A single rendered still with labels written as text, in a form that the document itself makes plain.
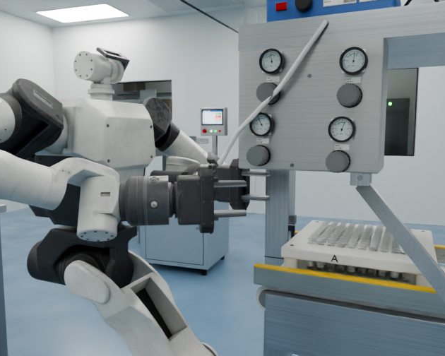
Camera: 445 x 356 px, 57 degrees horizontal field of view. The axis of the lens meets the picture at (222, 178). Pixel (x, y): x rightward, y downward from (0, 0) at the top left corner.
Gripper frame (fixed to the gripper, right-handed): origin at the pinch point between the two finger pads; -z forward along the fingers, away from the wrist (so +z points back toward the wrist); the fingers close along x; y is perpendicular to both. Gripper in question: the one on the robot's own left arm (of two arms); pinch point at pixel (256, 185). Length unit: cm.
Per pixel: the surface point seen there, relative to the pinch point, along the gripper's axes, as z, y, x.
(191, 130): 334, -416, -18
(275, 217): -1.4, -7.3, 8.4
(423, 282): -36.7, 14.3, 11.1
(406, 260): -34.2, 14.6, 8.0
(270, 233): -0.1, -7.1, 12.6
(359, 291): -28.1, 17.9, 13.1
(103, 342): 130, -65, 104
